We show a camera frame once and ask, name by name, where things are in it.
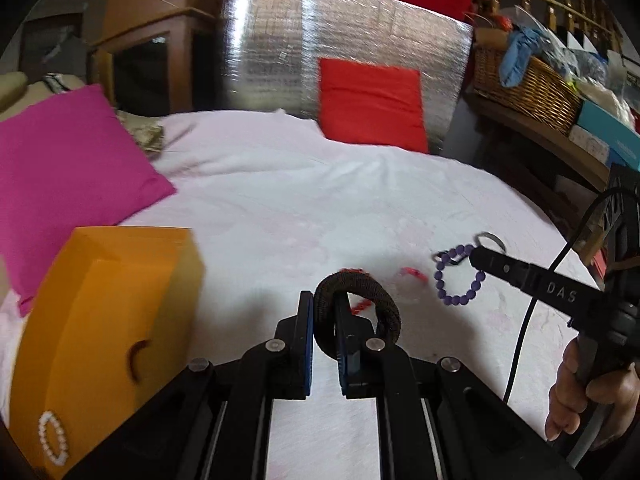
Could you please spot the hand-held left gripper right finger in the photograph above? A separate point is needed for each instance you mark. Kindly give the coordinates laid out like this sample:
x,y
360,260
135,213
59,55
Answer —
x,y
345,360

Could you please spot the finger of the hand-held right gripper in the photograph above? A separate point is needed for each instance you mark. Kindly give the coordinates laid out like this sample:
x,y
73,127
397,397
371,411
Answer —
x,y
497,265

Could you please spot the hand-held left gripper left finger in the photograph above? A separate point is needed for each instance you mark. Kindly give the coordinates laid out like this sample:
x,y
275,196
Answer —
x,y
306,340

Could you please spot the brown hair scrunchie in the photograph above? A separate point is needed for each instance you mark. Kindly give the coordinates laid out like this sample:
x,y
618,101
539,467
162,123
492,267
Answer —
x,y
350,282

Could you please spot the orange tray box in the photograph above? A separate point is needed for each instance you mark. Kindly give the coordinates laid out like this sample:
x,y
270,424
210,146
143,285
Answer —
x,y
100,320

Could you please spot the person's right hand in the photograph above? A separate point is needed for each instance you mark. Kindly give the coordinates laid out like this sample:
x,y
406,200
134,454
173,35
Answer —
x,y
562,400

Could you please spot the wooden shelf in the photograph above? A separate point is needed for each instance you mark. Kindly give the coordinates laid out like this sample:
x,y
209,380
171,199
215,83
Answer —
x,y
540,142

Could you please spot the white blanket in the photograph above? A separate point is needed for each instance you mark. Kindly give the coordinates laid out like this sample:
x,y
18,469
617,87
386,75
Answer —
x,y
310,200

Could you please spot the wicker basket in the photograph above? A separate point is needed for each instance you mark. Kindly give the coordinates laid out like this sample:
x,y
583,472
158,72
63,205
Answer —
x,y
535,92

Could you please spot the teal box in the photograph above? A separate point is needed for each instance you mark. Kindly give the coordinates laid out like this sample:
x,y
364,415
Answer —
x,y
607,125

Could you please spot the red pillow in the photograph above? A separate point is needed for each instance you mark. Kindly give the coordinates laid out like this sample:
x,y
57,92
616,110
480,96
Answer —
x,y
372,105

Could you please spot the blue cloth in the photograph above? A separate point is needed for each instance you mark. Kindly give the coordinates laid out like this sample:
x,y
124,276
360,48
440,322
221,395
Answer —
x,y
520,55

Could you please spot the pile of plastic bags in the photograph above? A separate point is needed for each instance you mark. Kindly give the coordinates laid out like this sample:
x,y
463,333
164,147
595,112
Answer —
x,y
600,67

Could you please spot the wooden railing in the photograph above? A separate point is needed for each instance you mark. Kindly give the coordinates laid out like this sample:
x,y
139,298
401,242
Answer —
x,y
560,10

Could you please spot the patterned cloth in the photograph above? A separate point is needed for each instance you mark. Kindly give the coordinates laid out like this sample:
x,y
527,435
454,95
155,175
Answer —
x,y
145,132

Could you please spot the silver foil panel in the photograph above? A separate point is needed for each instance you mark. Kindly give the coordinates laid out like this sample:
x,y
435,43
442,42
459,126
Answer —
x,y
270,50

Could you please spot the pink pillow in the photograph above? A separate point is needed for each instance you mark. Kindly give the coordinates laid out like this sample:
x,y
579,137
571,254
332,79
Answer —
x,y
65,170

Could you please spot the wooden cabinet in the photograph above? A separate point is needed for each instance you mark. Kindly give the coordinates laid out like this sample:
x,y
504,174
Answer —
x,y
150,70

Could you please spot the striped cloth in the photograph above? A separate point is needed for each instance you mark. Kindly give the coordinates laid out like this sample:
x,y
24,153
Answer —
x,y
57,82

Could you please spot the beige leather sofa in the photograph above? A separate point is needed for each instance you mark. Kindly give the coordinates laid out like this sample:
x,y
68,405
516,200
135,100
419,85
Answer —
x,y
20,92

